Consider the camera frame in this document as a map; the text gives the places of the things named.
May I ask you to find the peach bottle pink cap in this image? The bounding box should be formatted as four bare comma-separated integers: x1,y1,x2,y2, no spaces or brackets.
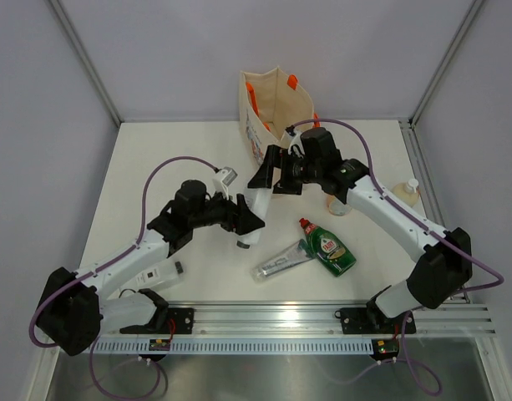
326,195,352,216

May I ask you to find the white bottle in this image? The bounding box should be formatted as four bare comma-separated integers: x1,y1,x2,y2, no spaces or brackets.
134,259,185,292
236,187,272,249

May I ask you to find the beige canvas tote bag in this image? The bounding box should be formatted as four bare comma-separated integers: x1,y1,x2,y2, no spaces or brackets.
238,67,317,166

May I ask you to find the right side aluminium rail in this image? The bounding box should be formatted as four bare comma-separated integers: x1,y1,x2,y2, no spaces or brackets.
398,118,474,303

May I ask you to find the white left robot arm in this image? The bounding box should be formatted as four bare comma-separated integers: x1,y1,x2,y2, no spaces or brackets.
29,180,271,356

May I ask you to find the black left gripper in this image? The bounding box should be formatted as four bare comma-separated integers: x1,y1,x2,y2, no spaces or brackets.
189,186,264,235

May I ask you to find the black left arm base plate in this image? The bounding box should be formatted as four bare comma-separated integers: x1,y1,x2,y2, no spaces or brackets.
119,307,195,335

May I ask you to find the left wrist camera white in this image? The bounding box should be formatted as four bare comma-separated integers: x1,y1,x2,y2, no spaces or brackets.
212,166,238,201

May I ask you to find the aluminium frame post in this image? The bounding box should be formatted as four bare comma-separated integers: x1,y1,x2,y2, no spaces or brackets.
408,0,487,129
46,0,124,128

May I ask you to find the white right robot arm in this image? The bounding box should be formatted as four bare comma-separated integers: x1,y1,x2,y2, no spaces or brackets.
246,127,472,332

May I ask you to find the green Fairy dish soap bottle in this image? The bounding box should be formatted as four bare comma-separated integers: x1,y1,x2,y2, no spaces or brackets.
299,218,357,277

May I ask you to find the slotted white cable duct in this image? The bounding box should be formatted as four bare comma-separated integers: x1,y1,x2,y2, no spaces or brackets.
94,336,373,355

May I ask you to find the right aluminium frame post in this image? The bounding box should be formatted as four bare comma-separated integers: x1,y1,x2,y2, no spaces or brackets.
408,0,487,129

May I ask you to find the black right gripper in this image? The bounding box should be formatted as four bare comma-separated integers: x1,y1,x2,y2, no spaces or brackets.
248,145,322,195

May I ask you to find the silver toothpaste tube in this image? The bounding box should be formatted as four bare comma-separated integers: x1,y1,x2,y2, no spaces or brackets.
251,239,313,282

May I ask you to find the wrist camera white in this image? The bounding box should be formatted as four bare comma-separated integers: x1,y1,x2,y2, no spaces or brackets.
212,166,238,201
285,125,304,158

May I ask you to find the cream pump lotion bottle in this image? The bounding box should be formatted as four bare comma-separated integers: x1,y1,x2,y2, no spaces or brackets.
392,178,420,207

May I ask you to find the left aluminium frame post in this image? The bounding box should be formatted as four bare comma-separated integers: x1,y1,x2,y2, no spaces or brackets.
46,0,124,128

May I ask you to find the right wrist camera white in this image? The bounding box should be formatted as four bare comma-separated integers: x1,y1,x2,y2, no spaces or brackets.
285,125,304,158

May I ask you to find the aluminium mounting rail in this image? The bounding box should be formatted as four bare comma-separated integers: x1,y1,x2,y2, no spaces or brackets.
42,300,497,338

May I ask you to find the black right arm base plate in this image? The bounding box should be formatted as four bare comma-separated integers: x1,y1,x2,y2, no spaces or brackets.
334,307,417,334

